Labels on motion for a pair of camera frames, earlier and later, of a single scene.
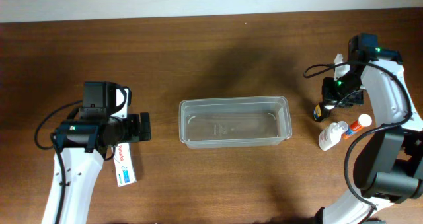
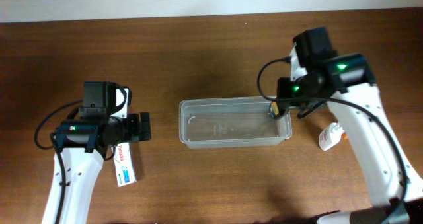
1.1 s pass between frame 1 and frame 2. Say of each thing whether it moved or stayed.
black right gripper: moved
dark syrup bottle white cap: moved
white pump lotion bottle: stayed
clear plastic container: stayed
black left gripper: stayed
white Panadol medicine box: stayed
